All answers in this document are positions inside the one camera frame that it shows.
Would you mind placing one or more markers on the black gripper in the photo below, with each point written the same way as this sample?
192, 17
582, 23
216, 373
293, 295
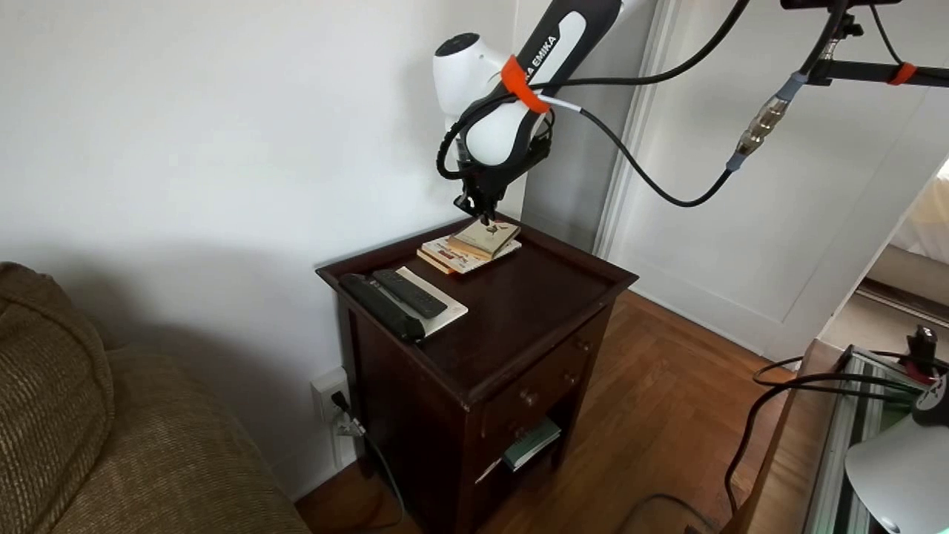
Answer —
492, 181

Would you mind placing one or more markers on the white paperback book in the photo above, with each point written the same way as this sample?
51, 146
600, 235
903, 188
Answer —
486, 238

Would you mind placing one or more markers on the pale teal thin book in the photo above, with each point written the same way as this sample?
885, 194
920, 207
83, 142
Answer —
535, 443

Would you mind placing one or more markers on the flat black remote control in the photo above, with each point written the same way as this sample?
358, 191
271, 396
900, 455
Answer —
407, 290

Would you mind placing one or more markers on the long black remote control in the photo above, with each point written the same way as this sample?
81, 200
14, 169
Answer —
379, 308

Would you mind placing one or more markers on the dark brown wooden nightstand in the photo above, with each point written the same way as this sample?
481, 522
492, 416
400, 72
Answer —
476, 385

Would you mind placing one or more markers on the white panelled door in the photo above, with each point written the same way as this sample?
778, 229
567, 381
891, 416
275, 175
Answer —
788, 286

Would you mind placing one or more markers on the aluminium profile robot stand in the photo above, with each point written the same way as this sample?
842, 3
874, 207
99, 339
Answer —
839, 445

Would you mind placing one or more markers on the olive fabric sofa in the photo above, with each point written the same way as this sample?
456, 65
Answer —
99, 445

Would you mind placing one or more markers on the black red clamp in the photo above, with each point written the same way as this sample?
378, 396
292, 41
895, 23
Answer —
923, 345

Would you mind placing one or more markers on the white wall outlet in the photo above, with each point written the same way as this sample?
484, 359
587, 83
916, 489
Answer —
323, 385

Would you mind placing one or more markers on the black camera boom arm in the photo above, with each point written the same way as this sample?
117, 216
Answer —
870, 72

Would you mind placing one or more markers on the black stereo camera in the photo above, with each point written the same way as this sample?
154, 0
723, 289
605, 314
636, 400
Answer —
839, 3

